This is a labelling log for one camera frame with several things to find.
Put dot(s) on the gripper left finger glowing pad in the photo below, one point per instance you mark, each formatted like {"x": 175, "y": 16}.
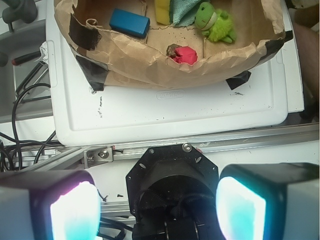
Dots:
{"x": 49, "y": 205}

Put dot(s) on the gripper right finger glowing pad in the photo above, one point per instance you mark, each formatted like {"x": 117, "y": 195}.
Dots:
{"x": 271, "y": 201}

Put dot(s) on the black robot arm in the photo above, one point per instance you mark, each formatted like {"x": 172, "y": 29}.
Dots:
{"x": 173, "y": 194}

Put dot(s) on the brown rock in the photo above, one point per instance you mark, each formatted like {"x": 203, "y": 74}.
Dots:
{"x": 171, "y": 50}

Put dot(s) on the red crumpled cloth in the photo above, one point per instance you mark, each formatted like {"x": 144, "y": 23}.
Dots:
{"x": 185, "y": 54}

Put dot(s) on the green plush frog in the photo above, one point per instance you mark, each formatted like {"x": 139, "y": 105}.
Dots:
{"x": 215, "y": 24}

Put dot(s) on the brown paper bag tray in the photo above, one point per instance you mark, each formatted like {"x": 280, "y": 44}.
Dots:
{"x": 143, "y": 63}

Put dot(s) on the grey clamp stand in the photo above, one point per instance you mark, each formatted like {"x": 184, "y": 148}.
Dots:
{"x": 25, "y": 10}

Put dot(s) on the blue rectangular block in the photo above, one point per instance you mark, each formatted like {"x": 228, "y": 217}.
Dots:
{"x": 129, "y": 23}

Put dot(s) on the teal cloth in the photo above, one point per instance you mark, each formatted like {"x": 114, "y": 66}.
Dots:
{"x": 182, "y": 12}

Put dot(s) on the yellow sponge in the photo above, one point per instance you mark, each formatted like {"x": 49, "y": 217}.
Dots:
{"x": 162, "y": 12}

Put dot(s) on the aluminium frame rail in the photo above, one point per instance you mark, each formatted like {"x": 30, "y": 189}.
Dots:
{"x": 60, "y": 158}

